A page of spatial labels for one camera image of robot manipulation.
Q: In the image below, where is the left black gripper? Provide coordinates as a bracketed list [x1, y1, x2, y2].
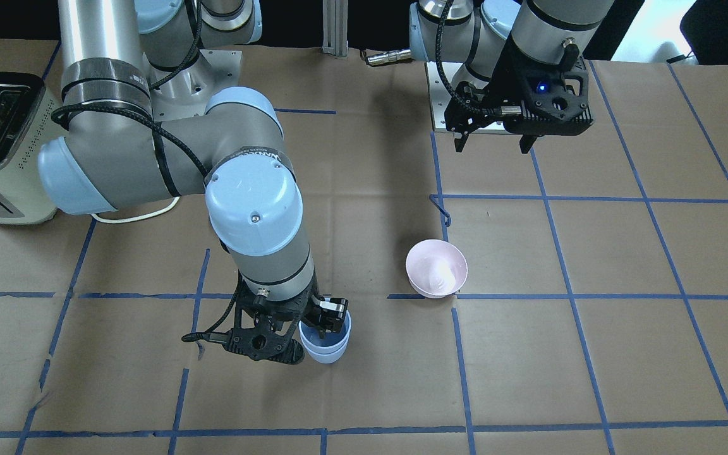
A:
[445, 37, 594, 154]

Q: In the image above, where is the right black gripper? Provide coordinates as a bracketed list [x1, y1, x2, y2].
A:
[224, 276, 348, 365]

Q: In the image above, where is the blue cup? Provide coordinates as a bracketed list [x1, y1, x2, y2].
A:
[303, 341, 347, 365]
[300, 311, 352, 355]

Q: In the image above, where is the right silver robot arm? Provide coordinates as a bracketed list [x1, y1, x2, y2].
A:
[38, 1, 351, 365]

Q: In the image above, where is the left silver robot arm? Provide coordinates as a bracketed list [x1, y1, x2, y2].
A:
[408, 1, 612, 154]

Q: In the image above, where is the pink bowl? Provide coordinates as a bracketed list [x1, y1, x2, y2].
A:
[405, 240, 468, 298]

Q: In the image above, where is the brown paper table cover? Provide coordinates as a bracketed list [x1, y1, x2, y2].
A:
[0, 46, 728, 454]

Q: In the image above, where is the cream toaster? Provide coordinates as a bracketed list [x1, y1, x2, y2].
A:
[0, 72, 64, 225]

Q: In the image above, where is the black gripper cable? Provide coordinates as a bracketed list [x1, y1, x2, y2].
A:
[435, 0, 523, 118]

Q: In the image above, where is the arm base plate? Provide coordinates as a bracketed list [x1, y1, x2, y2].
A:
[425, 61, 516, 135]
[151, 50, 243, 122]

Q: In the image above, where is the white power cord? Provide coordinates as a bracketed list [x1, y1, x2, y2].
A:
[91, 196, 181, 224]

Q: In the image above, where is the aluminium frame post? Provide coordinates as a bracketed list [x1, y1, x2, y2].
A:
[321, 0, 349, 59]

